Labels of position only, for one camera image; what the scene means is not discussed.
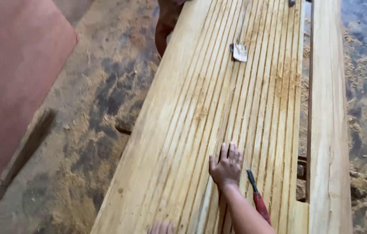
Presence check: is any person's right hand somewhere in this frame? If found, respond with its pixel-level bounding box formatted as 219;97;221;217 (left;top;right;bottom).
209;142;243;190

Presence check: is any person's left hand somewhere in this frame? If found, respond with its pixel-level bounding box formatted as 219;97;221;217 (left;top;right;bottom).
147;221;174;234

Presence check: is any small dark wood block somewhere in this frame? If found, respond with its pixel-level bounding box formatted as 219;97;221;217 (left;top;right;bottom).
115;118;136;136

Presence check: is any wide grooved wooden plank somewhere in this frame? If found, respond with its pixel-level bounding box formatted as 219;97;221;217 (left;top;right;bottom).
91;0;309;234

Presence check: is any dark wooden strip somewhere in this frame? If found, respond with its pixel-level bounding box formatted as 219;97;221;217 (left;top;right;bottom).
0;108;56;205

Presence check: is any white sandpaper piece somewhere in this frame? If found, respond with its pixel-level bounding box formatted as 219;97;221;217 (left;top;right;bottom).
229;43;248;63

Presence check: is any narrow pale wooden plank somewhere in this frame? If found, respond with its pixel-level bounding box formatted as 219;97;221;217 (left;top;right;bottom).
306;0;354;234

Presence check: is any reddish brown board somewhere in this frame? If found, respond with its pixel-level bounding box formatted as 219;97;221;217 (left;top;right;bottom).
0;0;79;213

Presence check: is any red-handled chisel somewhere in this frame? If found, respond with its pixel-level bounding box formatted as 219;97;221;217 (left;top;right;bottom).
246;169;272;226

